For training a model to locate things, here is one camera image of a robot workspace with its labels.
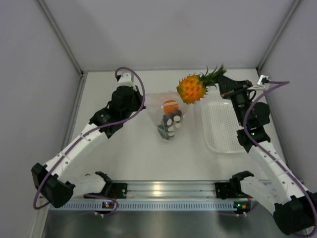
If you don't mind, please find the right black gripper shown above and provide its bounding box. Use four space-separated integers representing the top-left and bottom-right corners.
217 74 254 126

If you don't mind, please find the clear polka dot zip bag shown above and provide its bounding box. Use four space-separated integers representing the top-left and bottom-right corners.
145 91 189 141

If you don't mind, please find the fake orange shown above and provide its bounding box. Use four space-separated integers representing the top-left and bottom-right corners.
162 100 179 114

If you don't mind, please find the fake pineapple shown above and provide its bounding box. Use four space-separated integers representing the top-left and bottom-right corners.
176 64 227 105

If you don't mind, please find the fake dark purple fruit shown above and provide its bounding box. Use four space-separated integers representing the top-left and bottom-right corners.
157 110 183 140

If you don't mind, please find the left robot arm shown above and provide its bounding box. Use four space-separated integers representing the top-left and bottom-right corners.
31 84 145 210

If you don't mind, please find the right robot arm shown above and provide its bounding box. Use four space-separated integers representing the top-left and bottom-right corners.
217 76 317 237

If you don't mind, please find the white perforated plastic basket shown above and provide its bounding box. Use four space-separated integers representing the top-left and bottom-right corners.
201 94 245 154

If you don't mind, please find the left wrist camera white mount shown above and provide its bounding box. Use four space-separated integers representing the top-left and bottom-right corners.
116 73 135 88

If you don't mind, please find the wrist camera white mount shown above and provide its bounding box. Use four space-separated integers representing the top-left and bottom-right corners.
116 73 135 88
251 74 269 91

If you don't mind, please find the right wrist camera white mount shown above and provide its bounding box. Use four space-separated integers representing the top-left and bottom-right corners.
251 74 269 91

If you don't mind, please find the right aluminium frame post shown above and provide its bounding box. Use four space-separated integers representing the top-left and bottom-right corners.
256 0 303 74

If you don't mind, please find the aluminium frame post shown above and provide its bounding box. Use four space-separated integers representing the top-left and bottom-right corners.
256 0 303 74
36 0 85 96

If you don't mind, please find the left aluminium frame post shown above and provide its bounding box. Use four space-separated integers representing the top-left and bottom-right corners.
36 0 85 96

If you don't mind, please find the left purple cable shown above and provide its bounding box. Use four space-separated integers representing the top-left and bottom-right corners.
33 66 147 216

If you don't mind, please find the aluminium mounting rail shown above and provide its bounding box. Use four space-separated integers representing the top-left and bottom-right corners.
38 180 280 200

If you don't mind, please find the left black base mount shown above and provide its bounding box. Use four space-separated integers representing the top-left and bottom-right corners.
84 182 128 199

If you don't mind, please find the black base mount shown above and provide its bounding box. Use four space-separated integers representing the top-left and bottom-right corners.
214 182 242 199
84 182 128 199

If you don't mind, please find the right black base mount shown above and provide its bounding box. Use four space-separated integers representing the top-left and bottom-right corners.
214 182 242 199

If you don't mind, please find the white slotted cable duct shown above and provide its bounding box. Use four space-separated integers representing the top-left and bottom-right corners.
50 199 250 211

